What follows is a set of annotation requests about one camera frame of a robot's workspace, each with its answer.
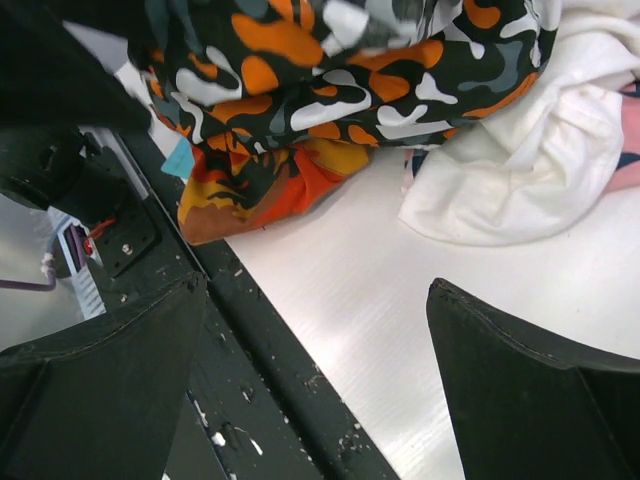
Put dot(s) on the orange red patterned cloth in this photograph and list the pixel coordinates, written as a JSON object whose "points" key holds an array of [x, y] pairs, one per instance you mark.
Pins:
{"points": [[230, 193]]}

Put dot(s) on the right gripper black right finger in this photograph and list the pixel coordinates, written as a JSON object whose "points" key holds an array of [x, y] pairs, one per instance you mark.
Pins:
{"points": [[527, 403]]}

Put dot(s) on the camouflage orange black cloth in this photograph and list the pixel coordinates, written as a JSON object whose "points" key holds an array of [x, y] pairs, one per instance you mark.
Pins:
{"points": [[254, 76]]}

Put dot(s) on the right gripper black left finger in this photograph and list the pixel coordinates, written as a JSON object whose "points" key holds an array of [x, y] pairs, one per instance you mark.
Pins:
{"points": [[102, 399]]}

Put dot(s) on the white slotted cable duct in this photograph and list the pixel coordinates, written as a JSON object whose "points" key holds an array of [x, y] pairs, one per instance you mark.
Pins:
{"points": [[72, 259]]}

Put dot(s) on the pink patterned cloth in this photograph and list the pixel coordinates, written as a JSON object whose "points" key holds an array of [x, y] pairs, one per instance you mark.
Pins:
{"points": [[627, 173]]}

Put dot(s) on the light blue cloth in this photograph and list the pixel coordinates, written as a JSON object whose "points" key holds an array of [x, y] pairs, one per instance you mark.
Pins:
{"points": [[180, 161]]}

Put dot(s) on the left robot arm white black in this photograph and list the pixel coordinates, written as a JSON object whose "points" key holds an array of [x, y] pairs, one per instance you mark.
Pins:
{"points": [[52, 88]]}

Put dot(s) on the black front mounting rail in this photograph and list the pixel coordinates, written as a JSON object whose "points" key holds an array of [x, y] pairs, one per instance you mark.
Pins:
{"points": [[256, 406]]}

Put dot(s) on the white cloth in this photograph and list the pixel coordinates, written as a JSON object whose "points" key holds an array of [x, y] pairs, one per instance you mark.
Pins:
{"points": [[535, 167]]}

